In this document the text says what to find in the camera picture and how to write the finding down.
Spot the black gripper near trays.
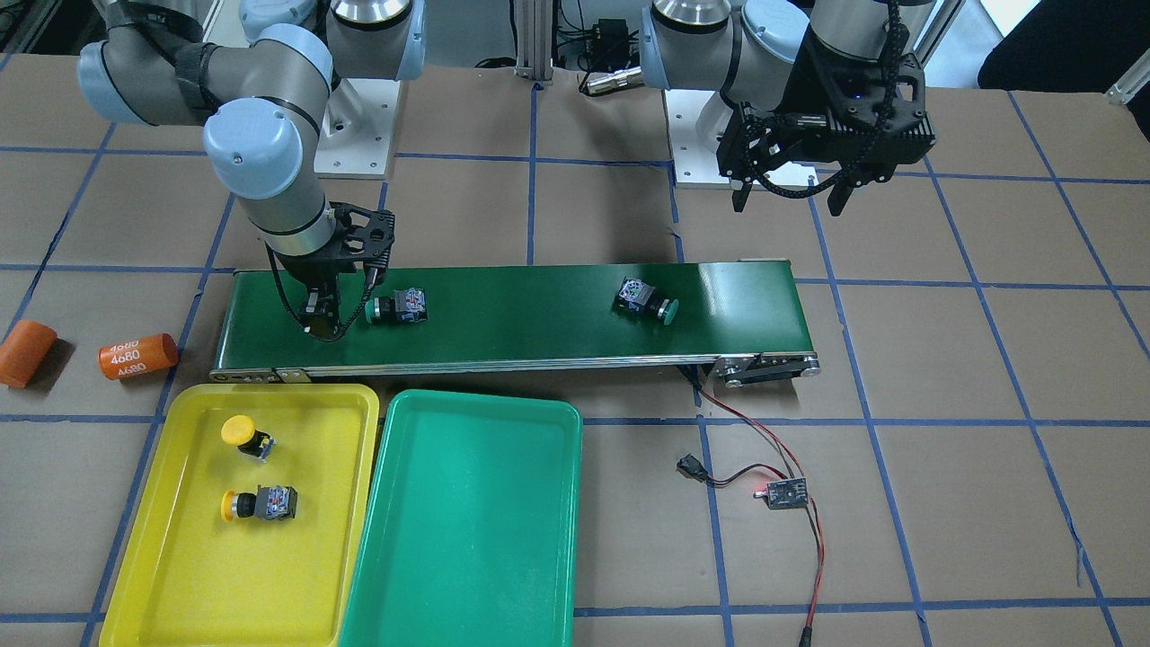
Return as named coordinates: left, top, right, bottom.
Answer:
left=270, top=202, right=397, bottom=341

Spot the black gripper near buttons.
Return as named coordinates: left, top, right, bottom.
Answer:
left=716, top=36, right=937, bottom=217

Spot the green push button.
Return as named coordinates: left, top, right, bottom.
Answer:
left=363, top=288, right=429, bottom=326
left=613, top=276, right=679, bottom=326

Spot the yellow push button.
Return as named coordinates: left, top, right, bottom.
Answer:
left=219, top=414, right=276, bottom=463
left=219, top=484, right=299, bottom=523

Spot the orange labelled cylinder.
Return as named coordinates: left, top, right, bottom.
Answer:
left=98, top=332, right=181, bottom=380

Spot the plain orange cylinder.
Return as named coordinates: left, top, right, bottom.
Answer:
left=1, top=319, right=58, bottom=388

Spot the silver robot arm near trays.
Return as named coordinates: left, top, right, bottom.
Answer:
left=75, top=1, right=426, bottom=342

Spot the silver robot arm near conveyor start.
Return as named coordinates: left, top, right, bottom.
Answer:
left=641, top=1, right=937, bottom=217

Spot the green conveyor belt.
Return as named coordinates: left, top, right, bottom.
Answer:
left=210, top=261, right=820, bottom=386

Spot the green plastic tray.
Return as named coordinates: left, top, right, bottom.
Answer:
left=340, top=388, right=583, bottom=646

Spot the yellow plastic tray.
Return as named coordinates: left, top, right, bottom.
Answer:
left=99, top=384, right=380, bottom=646

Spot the small controller circuit board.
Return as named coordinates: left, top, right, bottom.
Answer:
left=761, top=476, right=808, bottom=510

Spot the red black power cable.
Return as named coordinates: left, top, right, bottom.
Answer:
left=676, top=365, right=827, bottom=647

